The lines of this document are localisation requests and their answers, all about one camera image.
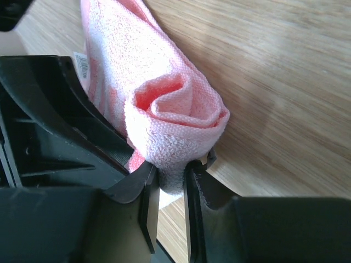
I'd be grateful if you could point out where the small pink cloth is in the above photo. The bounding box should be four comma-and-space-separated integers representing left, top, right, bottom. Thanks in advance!
81, 1, 230, 208

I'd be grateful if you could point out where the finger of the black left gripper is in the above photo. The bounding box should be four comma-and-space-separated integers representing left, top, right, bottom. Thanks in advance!
1, 55, 132, 188

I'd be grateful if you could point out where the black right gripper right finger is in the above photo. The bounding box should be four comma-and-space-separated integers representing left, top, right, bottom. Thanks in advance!
184, 152, 350, 262

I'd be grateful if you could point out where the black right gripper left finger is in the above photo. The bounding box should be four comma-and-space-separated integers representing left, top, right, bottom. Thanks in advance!
1, 162, 160, 262

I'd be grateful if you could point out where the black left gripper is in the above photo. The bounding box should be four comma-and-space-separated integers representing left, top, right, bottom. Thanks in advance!
0, 0, 33, 32

